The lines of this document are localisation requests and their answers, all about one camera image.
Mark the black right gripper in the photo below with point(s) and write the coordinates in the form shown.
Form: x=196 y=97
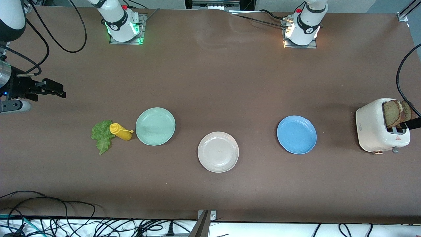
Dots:
x=20 y=88

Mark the brown bread slice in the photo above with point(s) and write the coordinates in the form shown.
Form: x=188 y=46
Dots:
x=407 y=112
x=391 y=113

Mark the green lettuce leaf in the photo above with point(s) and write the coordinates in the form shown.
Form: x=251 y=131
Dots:
x=103 y=138

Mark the yellow squeeze bottle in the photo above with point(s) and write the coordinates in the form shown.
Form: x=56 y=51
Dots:
x=123 y=133

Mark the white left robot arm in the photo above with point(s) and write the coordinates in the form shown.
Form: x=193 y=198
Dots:
x=306 y=26

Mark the mint green plate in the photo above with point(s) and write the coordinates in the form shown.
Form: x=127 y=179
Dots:
x=154 y=126

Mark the blue plate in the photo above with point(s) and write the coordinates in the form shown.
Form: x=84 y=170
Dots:
x=296 y=135

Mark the beige plate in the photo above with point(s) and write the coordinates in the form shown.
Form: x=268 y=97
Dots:
x=218 y=152

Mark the white toaster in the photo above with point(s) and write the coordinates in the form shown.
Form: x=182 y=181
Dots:
x=370 y=128

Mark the black power plug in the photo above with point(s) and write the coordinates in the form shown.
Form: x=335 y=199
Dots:
x=170 y=230

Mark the metal equipment rack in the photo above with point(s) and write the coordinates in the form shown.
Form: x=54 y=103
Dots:
x=215 y=4

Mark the aluminium profile bar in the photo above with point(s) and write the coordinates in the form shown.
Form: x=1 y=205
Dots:
x=201 y=227

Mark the aluminium frame rail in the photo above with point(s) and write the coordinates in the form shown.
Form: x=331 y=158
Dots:
x=29 y=6
x=402 y=16

